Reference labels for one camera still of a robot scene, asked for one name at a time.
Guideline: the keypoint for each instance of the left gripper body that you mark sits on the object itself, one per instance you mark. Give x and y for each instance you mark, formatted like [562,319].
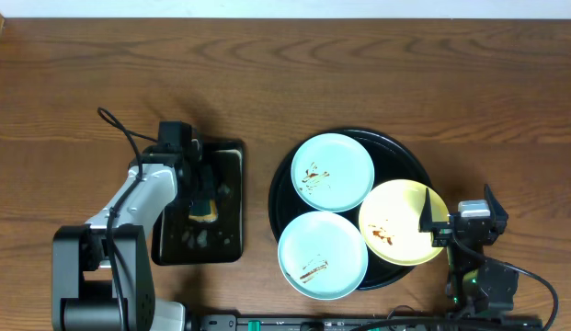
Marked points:
[199,179]

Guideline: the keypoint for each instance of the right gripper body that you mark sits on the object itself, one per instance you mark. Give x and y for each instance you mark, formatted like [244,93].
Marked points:
[457,227]

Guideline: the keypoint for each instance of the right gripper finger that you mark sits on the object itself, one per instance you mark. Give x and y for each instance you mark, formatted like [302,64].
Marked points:
[497,212]
[425,222]

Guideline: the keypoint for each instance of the green yellow sponge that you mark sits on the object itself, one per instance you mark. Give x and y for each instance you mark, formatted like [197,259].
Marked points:
[203,211]

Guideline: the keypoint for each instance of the yellow plate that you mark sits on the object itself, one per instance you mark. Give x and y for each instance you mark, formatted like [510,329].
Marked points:
[389,222]

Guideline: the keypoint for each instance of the light blue plate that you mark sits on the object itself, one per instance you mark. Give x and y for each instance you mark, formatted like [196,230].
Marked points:
[322,255]
[332,172]

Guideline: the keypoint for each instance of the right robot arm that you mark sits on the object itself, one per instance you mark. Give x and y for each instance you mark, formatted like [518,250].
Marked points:
[479,287]

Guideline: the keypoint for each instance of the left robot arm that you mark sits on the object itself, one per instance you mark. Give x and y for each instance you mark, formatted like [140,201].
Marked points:
[101,270]

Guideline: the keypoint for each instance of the black rectangular tray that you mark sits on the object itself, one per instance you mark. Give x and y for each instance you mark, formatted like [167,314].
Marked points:
[177,240]

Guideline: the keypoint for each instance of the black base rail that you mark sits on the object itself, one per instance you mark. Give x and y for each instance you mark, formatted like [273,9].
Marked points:
[229,322]

